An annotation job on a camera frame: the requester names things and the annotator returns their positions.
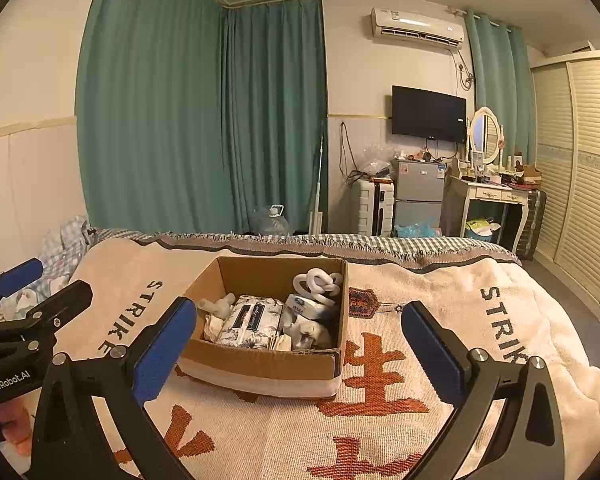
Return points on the narrow teal curtain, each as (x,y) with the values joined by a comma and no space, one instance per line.
(502,95)

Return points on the wide teal curtain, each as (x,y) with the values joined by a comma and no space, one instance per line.
(155,110)

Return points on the dark suitcase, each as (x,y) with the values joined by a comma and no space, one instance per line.
(533,225)

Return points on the brown small box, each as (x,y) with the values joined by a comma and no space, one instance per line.
(531,174)

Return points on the brown cardboard box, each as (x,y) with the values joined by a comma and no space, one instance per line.
(260,367)

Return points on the blue checkered quilt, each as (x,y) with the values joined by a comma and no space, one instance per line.
(62,255)

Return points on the teal corner curtain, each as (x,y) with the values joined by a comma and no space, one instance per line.
(275,120)

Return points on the clear plastic water jug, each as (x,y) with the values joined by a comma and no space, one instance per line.
(270,222)

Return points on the yellow-green bag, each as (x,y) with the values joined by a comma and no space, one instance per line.
(480,227)

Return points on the grey small fridge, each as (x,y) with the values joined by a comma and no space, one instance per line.
(419,187)

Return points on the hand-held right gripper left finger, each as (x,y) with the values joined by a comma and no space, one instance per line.
(165,352)

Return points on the person's left hand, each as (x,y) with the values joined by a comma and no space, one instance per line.
(15,427)

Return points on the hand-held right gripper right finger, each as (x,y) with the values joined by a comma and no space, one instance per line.
(432,355)

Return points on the small blue tissue packet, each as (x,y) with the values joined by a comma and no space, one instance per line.
(302,305)

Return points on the cream printed blanket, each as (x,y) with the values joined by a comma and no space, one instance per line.
(430,435)

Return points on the white dressing table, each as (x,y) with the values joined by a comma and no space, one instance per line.
(485,192)

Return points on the white oval mirror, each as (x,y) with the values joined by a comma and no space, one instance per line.
(486,135)

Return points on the large white sock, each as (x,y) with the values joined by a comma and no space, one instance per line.
(307,332)

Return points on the blue plastic bag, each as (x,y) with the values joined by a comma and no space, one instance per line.
(417,230)

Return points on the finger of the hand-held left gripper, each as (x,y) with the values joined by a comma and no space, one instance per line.
(65,297)
(17,275)

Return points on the floral tissue pack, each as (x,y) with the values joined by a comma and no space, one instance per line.
(250,322)

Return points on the black wall television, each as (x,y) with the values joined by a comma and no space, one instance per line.
(428,114)

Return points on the white suitcase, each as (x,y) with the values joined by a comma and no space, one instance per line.
(375,207)

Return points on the cream louvered wardrobe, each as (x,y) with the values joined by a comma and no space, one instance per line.
(580,175)

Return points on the white air conditioner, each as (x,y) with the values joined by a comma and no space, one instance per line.
(415,27)

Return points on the green checkered bed sheet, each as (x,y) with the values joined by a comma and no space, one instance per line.
(430,249)

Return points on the clear plastic bag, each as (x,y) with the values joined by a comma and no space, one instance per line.
(376,160)

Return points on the white knotted plush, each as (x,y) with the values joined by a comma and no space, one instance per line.
(317,285)

